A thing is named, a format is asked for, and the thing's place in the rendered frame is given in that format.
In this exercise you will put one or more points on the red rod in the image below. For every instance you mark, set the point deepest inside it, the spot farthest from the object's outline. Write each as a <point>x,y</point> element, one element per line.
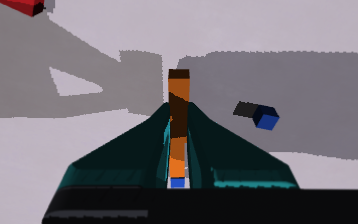
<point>28,7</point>

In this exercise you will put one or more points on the orange rod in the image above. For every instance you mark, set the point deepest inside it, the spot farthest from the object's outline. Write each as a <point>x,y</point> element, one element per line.
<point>176,160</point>
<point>178,93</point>

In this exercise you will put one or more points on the blue cube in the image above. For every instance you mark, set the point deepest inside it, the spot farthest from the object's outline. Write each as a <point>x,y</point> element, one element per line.
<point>178,182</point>
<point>265,117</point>

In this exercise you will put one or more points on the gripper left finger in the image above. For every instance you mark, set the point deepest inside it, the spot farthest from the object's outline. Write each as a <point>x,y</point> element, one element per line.
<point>129,159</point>

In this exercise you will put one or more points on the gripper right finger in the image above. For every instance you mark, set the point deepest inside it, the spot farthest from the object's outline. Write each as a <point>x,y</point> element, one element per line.
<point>229,161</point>

